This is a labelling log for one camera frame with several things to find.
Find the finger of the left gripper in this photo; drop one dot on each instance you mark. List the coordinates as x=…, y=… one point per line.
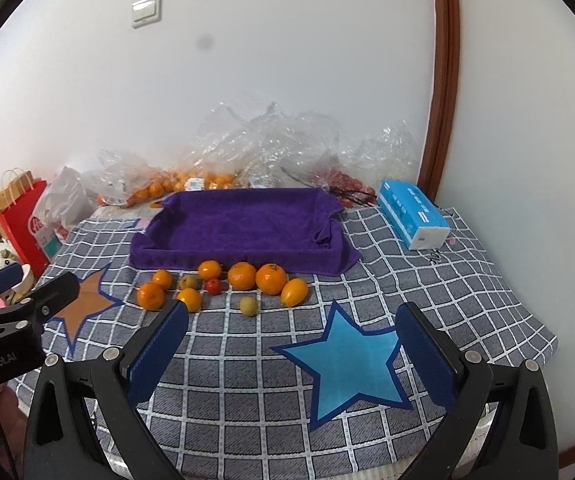
x=0, y=279
x=44, y=302

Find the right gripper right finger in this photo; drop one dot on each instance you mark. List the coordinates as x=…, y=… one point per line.
x=521, y=442

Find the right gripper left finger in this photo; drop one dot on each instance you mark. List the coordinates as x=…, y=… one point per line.
x=61, y=442

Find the olive brown small fruit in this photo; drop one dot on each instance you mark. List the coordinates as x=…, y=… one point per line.
x=189, y=281

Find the small red tomato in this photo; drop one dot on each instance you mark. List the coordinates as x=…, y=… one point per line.
x=213, y=286

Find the small round orange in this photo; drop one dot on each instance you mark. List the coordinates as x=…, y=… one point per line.
x=210, y=270

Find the small yellow green fruit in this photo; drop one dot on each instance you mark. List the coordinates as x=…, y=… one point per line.
x=248, y=306

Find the medium orange mandarin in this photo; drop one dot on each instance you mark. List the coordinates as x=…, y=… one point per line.
x=242, y=276

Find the large bumpy orange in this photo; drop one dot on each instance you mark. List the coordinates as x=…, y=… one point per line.
x=270, y=279

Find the oval yellow kumquat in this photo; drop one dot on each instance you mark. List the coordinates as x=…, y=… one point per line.
x=294, y=292

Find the floral white bag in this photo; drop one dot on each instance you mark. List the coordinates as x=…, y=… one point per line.
x=8, y=256

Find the red paper shopping bag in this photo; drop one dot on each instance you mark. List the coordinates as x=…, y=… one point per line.
x=17, y=218

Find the white plastic bag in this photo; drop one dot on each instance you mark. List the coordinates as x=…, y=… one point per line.
x=59, y=209

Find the bag of small oranges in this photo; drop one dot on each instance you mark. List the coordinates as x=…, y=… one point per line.
x=125, y=180

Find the grey checked table cloth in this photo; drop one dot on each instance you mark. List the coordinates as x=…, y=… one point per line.
x=229, y=406

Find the bag of kumquats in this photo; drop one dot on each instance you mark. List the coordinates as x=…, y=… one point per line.
x=229, y=149

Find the purple towel lined tray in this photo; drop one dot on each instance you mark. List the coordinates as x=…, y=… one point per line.
x=296, y=228

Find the blue tissue pack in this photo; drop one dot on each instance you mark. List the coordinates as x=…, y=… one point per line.
x=412, y=215

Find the bag of red tomatoes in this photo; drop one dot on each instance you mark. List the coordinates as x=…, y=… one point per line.
x=390, y=154

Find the brown wooden door frame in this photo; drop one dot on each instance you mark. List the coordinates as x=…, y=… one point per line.
x=444, y=96

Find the white wall switch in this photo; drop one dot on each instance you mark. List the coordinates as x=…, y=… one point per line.
x=145, y=12

